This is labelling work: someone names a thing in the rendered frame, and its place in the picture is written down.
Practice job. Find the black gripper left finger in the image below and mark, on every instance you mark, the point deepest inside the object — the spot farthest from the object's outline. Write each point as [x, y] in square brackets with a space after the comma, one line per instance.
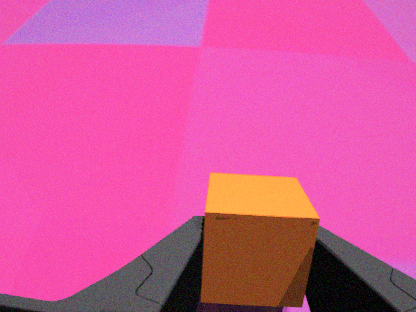
[166, 278]

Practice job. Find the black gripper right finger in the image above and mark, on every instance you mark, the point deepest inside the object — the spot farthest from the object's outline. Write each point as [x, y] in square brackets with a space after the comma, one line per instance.
[342, 278]

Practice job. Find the orange block with dark square face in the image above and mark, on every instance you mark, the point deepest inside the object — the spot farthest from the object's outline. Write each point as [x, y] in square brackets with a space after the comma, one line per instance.
[259, 238]

